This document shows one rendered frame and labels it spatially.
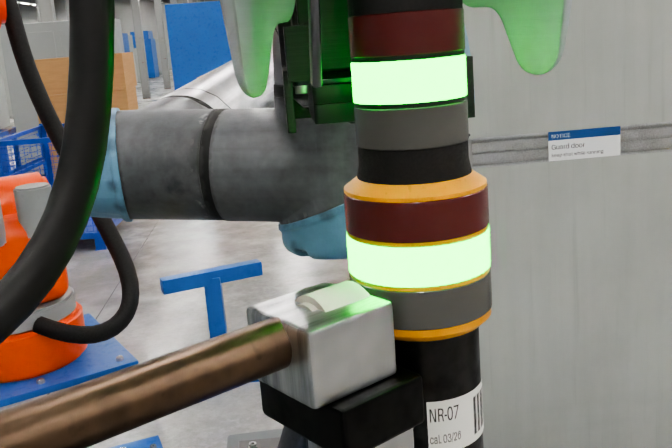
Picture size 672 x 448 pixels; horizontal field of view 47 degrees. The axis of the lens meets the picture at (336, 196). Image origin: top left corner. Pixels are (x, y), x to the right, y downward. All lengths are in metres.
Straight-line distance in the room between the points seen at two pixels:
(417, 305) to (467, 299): 0.02
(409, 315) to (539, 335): 2.08
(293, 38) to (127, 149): 0.25
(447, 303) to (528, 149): 1.94
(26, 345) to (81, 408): 4.04
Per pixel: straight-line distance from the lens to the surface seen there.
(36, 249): 0.17
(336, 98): 0.28
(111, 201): 0.52
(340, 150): 0.46
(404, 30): 0.21
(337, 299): 0.21
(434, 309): 0.22
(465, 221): 0.22
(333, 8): 0.29
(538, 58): 0.25
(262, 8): 0.24
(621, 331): 2.39
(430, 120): 0.22
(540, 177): 2.17
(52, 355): 4.28
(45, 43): 10.99
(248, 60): 0.23
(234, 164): 0.48
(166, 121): 0.51
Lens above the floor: 1.62
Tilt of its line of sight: 12 degrees down
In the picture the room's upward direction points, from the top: 4 degrees counter-clockwise
